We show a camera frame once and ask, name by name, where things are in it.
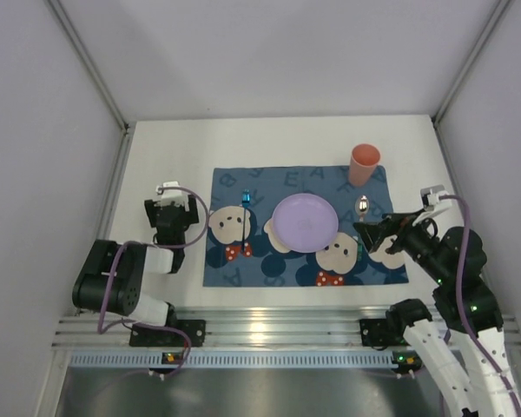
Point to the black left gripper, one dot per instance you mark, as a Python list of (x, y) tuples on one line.
[(170, 217)]

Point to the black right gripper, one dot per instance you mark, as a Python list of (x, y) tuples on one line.
[(393, 234)]

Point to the green handled steel spoon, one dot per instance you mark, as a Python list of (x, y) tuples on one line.
[(361, 207)]

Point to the blue cartoon mouse placemat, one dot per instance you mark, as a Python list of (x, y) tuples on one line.
[(266, 263)]

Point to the blue metal fork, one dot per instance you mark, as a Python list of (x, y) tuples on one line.
[(245, 201)]

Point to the purple plastic plate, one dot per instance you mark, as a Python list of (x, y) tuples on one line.
[(305, 223)]

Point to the salmon plastic cup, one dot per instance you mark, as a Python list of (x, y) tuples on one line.
[(364, 160)]

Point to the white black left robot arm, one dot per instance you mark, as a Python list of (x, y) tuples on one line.
[(111, 277)]

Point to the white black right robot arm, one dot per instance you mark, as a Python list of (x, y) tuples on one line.
[(469, 364)]

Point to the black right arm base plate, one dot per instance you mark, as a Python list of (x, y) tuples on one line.
[(380, 334)]

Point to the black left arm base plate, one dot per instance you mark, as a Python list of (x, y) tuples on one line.
[(142, 337)]

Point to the aluminium mounting rail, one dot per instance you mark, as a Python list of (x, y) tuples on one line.
[(264, 328)]

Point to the perforated grey cable duct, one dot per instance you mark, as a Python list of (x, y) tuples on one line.
[(210, 359)]

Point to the left aluminium frame post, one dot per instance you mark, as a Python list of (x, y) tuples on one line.
[(59, 12)]

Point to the aluminium frame post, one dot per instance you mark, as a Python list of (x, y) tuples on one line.
[(59, 12), (494, 18)]

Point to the right aluminium frame post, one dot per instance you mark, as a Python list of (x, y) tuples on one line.
[(494, 18)]

